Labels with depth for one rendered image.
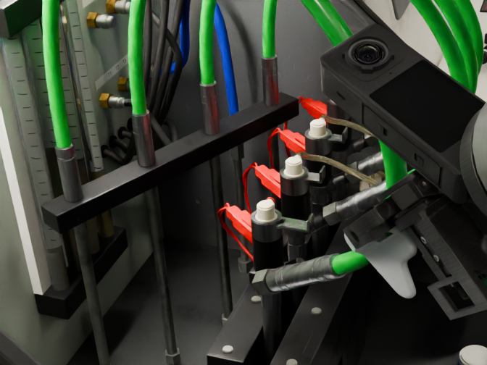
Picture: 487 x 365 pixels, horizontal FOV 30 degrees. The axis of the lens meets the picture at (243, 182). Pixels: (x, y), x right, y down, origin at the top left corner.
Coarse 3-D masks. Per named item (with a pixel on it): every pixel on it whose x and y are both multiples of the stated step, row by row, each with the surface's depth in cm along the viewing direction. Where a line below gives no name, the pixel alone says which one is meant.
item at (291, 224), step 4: (284, 220) 81; (288, 220) 81; (292, 220) 81; (296, 220) 81; (300, 220) 81; (280, 224) 80; (284, 224) 80; (288, 224) 80; (292, 224) 80; (296, 224) 80; (300, 224) 80; (304, 224) 80; (288, 228) 80; (292, 228) 80; (296, 228) 80; (300, 228) 80; (304, 228) 80; (308, 232) 80
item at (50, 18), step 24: (48, 0) 76; (312, 0) 55; (48, 24) 77; (336, 24) 55; (48, 48) 79; (48, 72) 81; (72, 144) 86; (384, 144) 56; (336, 264) 64; (360, 264) 62
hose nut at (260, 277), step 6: (264, 270) 72; (258, 276) 72; (264, 276) 71; (252, 282) 72; (258, 282) 71; (264, 282) 71; (258, 288) 72; (264, 288) 71; (258, 294) 72; (264, 294) 72; (270, 294) 72
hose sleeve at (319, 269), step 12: (288, 264) 70; (300, 264) 68; (312, 264) 66; (324, 264) 65; (276, 276) 70; (288, 276) 68; (300, 276) 67; (312, 276) 66; (324, 276) 65; (336, 276) 65; (276, 288) 70; (288, 288) 69
